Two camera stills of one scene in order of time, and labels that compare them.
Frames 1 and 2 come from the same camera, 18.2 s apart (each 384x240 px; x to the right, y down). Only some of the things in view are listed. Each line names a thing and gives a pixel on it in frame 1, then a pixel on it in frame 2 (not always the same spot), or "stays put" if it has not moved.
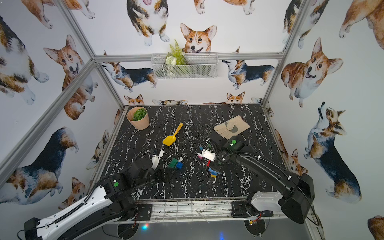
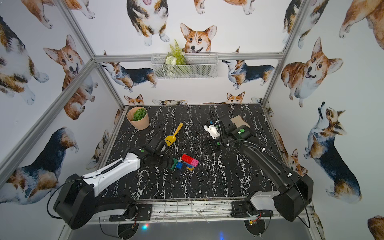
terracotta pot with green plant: (138, 117) stays put
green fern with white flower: (176, 56) stays put
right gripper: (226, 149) to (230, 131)
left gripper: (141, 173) to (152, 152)
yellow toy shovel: (168, 140) stays put
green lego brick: (173, 163) stays put
